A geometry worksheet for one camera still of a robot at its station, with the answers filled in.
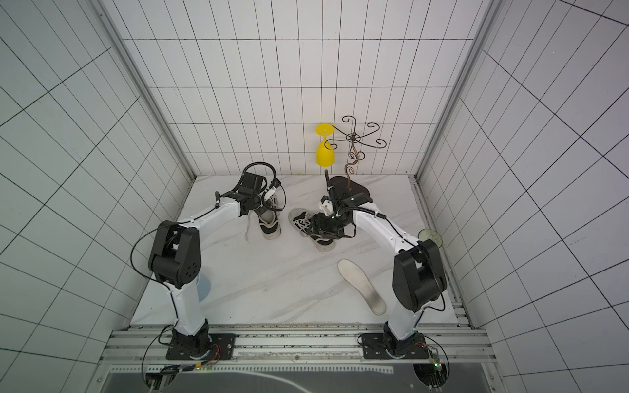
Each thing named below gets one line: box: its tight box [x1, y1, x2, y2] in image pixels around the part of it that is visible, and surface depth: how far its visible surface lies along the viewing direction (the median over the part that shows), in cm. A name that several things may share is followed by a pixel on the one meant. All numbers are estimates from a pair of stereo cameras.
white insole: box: [337, 258, 387, 317], surface depth 87 cm
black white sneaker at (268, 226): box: [244, 208, 281, 244], surface depth 97 cm
